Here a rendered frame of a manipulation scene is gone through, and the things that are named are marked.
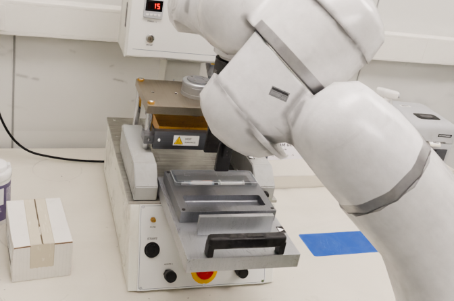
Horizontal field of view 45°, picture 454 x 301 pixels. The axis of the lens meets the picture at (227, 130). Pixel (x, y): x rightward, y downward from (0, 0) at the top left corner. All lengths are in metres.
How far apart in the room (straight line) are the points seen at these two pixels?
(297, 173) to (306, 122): 1.26
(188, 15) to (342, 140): 0.35
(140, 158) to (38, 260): 0.30
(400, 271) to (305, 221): 1.02
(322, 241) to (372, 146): 1.05
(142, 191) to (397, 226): 0.74
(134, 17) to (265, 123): 0.87
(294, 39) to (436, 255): 0.25
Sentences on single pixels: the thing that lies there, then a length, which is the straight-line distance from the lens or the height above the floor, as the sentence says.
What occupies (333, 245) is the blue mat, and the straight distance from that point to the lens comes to 1.55.
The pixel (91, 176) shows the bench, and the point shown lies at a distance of 1.67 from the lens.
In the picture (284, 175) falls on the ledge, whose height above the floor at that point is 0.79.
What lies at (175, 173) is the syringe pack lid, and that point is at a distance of 1.18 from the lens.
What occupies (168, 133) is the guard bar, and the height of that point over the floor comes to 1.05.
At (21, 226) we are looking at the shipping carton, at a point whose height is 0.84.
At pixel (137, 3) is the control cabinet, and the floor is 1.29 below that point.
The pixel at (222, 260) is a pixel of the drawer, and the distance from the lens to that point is 1.01.
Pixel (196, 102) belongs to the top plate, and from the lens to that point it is 1.29.
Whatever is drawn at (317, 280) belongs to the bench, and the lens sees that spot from 1.40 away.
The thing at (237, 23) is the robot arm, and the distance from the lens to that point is 0.62.
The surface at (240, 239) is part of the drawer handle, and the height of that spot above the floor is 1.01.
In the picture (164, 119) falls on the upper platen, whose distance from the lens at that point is 1.30.
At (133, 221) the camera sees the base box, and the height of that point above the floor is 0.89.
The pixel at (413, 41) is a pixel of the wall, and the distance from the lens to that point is 2.16.
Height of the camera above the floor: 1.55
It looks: 22 degrees down
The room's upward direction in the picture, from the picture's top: 10 degrees clockwise
